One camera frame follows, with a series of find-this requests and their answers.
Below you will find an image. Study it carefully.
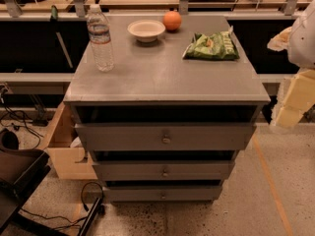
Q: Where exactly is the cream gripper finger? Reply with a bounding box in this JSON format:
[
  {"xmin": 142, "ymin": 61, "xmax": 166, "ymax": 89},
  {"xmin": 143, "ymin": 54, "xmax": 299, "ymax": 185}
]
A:
[
  {"xmin": 267, "ymin": 27, "xmax": 291, "ymax": 51},
  {"xmin": 275, "ymin": 69, "xmax": 315, "ymax": 128}
]

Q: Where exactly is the green jalapeno chip bag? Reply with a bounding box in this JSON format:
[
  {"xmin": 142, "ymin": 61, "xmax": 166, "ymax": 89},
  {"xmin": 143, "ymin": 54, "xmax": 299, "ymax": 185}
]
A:
[{"xmin": 182, "ymin": 29, "xmax": 239, "ymax": 61}]

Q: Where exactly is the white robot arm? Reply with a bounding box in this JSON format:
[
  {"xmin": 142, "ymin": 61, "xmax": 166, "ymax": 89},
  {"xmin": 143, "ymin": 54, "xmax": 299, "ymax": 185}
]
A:
[{"xmin": 267, "ymin": 1, "xmax": 315, "ymax": 129}]

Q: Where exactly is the clear plastic water bottle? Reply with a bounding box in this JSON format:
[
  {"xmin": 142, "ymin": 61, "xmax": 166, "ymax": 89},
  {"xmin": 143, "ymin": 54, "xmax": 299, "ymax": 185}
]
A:
[{"xmin": 87, "ymin": 4, "xmax": 114, "ymax": 72}]

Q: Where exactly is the orange fruit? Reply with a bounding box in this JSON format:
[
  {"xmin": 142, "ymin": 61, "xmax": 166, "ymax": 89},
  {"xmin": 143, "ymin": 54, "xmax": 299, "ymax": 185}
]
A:
[{"xmin": 162, "ymin": 11, "xmax": 181, "ymax": 31}]

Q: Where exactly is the white paper bowl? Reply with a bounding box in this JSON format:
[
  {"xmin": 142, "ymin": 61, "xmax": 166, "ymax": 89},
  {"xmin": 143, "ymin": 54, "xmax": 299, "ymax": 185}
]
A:
[{"xmin": 127, "ymin": 20, "xmax": 165, "ymax": 43}]

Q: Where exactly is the grey drawer cabinet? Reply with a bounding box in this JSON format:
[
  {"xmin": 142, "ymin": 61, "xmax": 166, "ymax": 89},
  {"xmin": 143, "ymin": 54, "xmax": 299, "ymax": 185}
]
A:
[{"xmin": 64, "ymin": 15, "xmax": 270, "ymax": 189}]

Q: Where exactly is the bottom grey drawer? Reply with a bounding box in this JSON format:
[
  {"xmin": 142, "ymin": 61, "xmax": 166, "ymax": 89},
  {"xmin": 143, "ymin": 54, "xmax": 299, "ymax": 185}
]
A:
[{"xmin": 104, "ymin": 186, "xmax": 222, "ymax": 203}]

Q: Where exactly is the grey drawer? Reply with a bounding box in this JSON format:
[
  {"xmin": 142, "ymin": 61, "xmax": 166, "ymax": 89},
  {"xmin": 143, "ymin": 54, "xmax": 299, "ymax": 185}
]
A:
[
  {"xmin": 93, "ymin": 160, "xmax": 234, "ymax": 181},
  {"xmin": 104, "ymin": 186, "xmax": 222, "ymax": 203},
  {"xmin": 76, "ymin": 124, "xmax": 256, "ymax": 151}
]

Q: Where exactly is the middle grey drawer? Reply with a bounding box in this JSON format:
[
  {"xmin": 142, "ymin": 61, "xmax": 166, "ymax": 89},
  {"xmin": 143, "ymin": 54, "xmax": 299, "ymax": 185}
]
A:
[{"xmin": 93, "ymin": 160, "xmax": 234, "ymax": 181}]

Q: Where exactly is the top grey drawer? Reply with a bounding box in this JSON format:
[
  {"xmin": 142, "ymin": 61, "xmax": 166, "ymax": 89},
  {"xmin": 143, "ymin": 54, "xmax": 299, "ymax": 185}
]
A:
[{"xmin": 76, "ymin": 124, "xmax": 256, "ymax": 151}]

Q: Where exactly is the light wooden box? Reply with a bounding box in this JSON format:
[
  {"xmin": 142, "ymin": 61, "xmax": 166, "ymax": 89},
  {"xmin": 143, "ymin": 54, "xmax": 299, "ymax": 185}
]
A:
[{"xmin": 41, "ymin": 102, "xmax": 96, "ymax": 180}]

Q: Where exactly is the green handled tool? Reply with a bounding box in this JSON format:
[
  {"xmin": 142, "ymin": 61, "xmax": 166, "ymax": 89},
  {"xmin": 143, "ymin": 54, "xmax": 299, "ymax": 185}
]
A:
[{"xmin": 50, "ymin": 5, "xmax": 58, "ymax": 22}]

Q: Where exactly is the black floor cable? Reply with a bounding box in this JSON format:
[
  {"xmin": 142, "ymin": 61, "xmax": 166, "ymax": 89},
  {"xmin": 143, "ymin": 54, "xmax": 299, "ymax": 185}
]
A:
[{"xmin": 0, "ymin": 86, "xmax": 45, "ymax": 149}]

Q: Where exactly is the black cart frame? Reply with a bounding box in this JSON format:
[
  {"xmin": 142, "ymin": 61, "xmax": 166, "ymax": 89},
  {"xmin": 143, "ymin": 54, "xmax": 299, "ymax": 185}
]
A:
[{"xmin": 0, "ymin": 128, "xmax": 106, "ymax": 236}]

